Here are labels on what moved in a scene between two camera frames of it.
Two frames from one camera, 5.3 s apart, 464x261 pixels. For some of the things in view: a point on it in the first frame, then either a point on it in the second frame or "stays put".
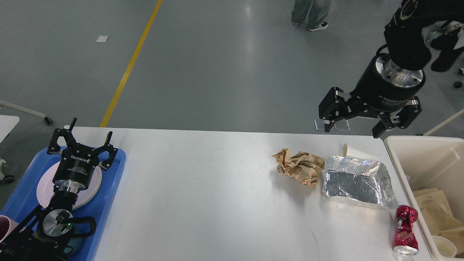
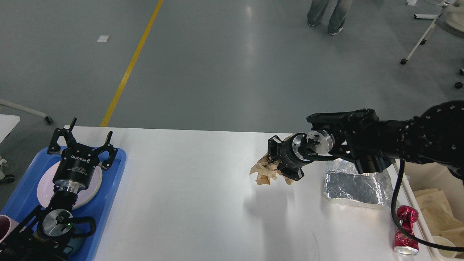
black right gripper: (385, 87) → (294, 151)
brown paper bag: (439, 217) stays put
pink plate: (45, 187) stays put
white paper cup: (446, 248) stays put
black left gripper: (75, 170) stays put
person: (314, 12) → (317, 8)
